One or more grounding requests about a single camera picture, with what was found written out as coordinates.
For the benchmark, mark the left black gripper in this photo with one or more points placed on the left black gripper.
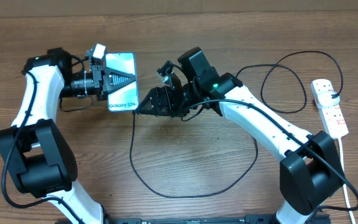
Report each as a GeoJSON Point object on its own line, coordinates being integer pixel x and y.
{"type": "Point", "coordinates": [100, 73]}

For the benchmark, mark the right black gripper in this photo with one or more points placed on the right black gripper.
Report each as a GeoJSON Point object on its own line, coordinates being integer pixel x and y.
{"type": "Point", "coordinates": [157, 95]}

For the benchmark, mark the Galaxy S24 smartphone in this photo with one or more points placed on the Galaxy S24 smartphone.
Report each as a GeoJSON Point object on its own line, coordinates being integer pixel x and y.
{"type": "Point", "coordinates": [125, 99]}

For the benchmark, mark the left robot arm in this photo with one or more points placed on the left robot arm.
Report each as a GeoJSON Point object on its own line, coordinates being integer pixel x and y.
{"type": "Point", "coordinates": [36, 156]}

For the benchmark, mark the white charger plug adapter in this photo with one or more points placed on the white charger plug adapter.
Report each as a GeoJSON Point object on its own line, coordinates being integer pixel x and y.
{"type": "Point", "coordinates": [326, 99]}

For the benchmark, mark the white power strip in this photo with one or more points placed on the white power strip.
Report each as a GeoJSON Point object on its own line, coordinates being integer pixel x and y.
{"type": "Point", "coordinates": [332, 117]}

